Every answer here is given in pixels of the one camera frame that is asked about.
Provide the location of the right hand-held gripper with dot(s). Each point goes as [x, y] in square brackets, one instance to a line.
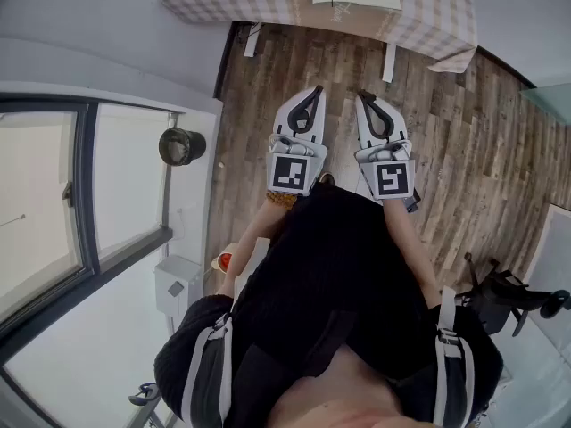
[392, 178]

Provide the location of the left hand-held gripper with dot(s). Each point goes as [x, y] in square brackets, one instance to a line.
[290, 172]

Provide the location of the person's left forearm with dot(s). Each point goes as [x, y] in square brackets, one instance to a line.
[254, 234]

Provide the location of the person's right forearm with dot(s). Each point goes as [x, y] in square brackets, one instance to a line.
[401, 239]

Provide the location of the white table leg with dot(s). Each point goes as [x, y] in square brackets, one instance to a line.
[250, 43]
[389, 65]

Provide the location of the person's right shoe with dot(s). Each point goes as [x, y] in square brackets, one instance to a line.
[328, 178]

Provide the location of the person's black knit garment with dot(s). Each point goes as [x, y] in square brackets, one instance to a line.
[339, 261]

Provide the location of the red and white cup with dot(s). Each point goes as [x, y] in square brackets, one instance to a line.
[225, 261]

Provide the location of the frosted glass panel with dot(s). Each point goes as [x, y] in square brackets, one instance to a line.
[551, 101]

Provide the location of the white box appliance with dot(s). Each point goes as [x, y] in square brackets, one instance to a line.
[176, 288]

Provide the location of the black office chair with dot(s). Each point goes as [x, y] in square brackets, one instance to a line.
[499, 301]

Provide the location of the white cabinet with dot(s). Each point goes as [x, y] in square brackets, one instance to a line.
[557, 248]

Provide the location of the black framed window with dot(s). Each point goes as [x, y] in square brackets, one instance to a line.
[44, 194]

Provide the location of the person's neck and chin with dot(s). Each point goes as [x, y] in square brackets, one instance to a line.
[339, 390]

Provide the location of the dark metal stand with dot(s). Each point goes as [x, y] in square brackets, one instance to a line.
[145, 395]

